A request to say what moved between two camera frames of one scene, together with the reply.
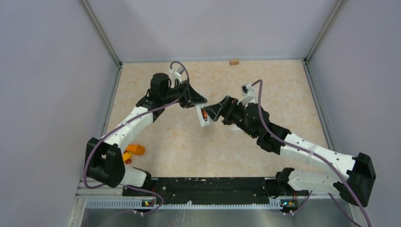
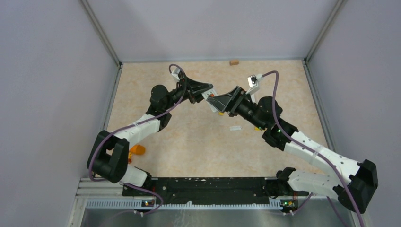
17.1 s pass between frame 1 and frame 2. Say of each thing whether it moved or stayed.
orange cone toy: stayed
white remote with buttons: moved
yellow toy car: stayed
